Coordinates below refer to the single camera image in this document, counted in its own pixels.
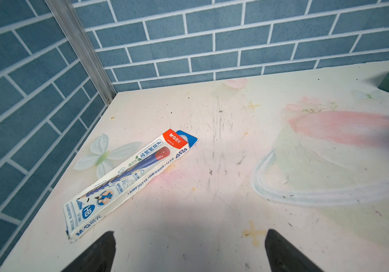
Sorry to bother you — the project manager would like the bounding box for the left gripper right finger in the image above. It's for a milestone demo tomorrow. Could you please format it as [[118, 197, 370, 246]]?
[[265, 229, 322, 272]]

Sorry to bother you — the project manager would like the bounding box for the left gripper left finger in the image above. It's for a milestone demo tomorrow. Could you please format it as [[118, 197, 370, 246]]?
[[63, 231, 116, 272]]

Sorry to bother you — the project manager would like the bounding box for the white pencil box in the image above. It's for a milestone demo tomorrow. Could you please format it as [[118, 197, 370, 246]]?
[[63, 129, 197, 242]]

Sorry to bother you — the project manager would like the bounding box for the left aluminium corner post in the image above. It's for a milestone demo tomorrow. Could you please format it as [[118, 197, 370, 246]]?
[[45, 0, 116, 107]]

